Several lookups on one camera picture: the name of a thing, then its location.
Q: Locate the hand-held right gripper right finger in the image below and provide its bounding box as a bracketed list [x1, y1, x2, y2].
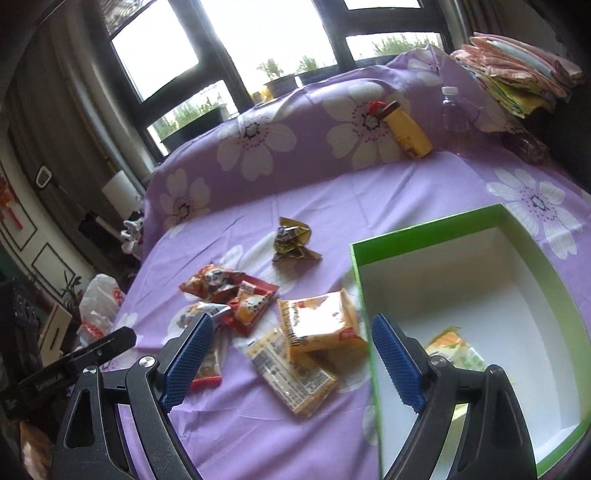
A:
[370, 314, 539, 480]

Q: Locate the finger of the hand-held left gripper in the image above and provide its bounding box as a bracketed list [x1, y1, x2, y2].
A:
[2, 327, 137, 418]

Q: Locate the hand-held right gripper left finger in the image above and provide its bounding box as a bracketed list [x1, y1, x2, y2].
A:
[50, 313, 215, 480]

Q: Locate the small white snack packet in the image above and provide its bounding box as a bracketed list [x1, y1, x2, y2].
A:
[178, 301, 234, 330]

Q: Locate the pale green-print snack packet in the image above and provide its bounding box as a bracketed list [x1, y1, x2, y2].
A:
[425, 325, 490, 372]

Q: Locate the orange red-label snack packet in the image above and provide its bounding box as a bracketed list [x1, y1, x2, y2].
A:
[276, 289, 369, 356]

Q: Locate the green cardboard box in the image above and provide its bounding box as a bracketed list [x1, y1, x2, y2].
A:
[349, 204, 591, 478]

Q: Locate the white plastic bag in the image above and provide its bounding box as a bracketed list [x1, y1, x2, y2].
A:
[78, 274, 126, 347]

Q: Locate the cardboard piece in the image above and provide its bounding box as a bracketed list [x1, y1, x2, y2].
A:
[37, 302, 75, 365]

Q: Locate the green houseplant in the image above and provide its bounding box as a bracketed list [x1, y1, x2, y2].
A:
[60, 272, 84, 301]

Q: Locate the red panda-print snack packet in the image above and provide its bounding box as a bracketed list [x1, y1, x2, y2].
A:
[228, 275, 280, 337]

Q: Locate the orange panda-print snack packet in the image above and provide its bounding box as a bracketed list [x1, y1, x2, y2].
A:
[179, 264, 245, 305]

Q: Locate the black crate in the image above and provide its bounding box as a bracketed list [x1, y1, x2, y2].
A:
[0, 281, 47, 365]

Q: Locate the black white plush toy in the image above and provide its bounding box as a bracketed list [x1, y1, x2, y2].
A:
[121, 217, 145, 254]

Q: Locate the white cylinder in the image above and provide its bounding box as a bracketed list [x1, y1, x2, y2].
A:
[102, 170, 145, 215]

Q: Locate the crumpled brown yellow snack packet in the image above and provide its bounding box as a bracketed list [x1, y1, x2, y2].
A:
[271, 217, 322, 263]

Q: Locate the purple floral bedsheet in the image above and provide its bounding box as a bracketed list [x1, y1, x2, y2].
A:
[99, 44, 591, 480]

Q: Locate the yellow plastic bottle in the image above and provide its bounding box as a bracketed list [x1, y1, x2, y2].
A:
[385, 104, 434, 160]

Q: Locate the long black planter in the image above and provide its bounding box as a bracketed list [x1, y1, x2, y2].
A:
[157, 99, 230, 145]

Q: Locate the dark brown packet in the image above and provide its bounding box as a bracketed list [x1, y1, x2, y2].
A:
[501, 129, 550, 166]

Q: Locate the clear plastic water bottle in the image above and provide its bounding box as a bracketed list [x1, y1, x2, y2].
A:
[441, 86, 476, 155]

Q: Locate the small red plastic item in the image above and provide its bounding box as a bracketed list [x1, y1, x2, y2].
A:
[362, 100, 386, 127]

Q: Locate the black potted plant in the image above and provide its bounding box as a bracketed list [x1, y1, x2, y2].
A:
[256, 58, 301, 100]
[295, 55, 338, 88]

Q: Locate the stack of folded cloths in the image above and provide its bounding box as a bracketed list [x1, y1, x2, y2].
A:
[450, 32, 583, 118]

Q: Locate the red wall ornament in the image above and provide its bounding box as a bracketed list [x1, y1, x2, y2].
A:
[0, 178, 24, 229]

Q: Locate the black window frame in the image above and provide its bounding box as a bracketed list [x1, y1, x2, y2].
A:
[92, 0, 462, 158]

